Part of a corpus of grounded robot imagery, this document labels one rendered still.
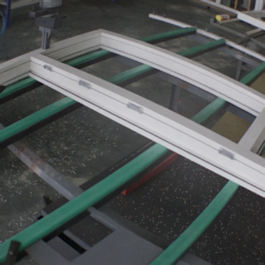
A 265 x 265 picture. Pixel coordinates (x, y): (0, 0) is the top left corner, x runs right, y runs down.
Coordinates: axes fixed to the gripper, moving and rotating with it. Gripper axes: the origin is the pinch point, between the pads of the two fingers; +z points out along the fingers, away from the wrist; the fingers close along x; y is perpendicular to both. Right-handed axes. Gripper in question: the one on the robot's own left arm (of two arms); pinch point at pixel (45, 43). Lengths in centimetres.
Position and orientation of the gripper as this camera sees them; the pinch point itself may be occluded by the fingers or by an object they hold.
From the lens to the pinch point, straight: 136.7
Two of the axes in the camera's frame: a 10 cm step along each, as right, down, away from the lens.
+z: -1.2, 8.4, 5.4
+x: -7.9, -4.1, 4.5
